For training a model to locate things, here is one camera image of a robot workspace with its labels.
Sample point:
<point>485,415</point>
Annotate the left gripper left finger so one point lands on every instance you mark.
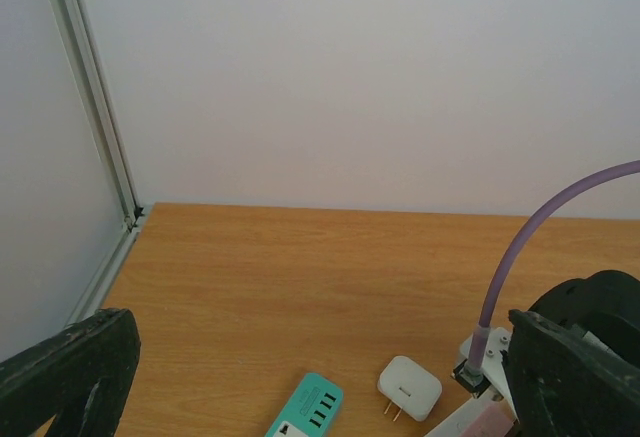
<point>77,381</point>

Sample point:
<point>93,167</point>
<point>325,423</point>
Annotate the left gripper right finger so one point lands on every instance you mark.
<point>562,385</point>

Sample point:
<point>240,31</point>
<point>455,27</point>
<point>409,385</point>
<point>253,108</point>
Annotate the pink cube socket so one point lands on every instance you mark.
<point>495,421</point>

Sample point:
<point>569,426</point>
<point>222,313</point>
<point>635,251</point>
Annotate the small white square charger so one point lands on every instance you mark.
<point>409,387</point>

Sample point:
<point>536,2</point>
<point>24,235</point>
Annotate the long white power strip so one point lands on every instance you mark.
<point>459,420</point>

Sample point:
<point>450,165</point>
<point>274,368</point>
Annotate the teal power strip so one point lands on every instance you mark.
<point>311,409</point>

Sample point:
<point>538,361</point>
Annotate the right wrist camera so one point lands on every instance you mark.
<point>494,379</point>

